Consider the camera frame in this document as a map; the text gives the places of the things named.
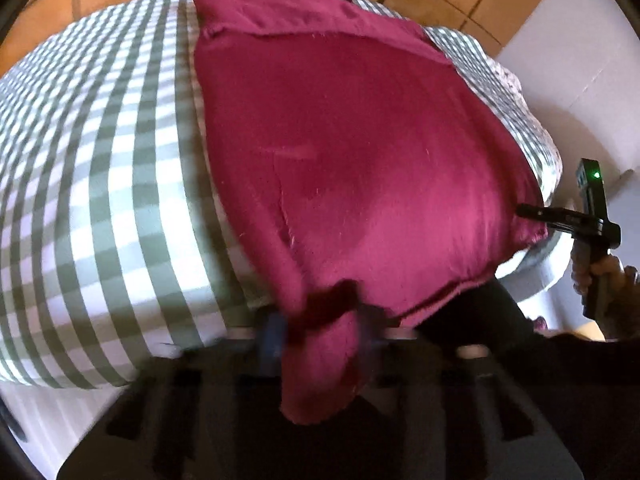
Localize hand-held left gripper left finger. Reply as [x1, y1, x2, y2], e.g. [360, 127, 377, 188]
[57, 310, 288, 480]

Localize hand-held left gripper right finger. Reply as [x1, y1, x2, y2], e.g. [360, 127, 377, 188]
[357, 305, 586, 480]

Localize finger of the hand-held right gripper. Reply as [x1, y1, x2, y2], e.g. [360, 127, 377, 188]
[516, 203, 568, 227]

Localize dark red garment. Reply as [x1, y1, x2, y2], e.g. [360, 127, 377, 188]
[192, 0, 551, 426]

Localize person's right hand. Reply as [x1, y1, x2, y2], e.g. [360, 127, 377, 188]
[572, 254, 640, 342]

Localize person's black pants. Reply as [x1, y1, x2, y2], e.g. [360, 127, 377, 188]
[417, 279, 548, 356]

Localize green checkered bed cover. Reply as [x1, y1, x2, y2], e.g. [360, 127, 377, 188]
[0, 0, 561, 391]

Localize white mattress side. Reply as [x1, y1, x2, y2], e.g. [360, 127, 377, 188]
[0, 230, 576, 461]

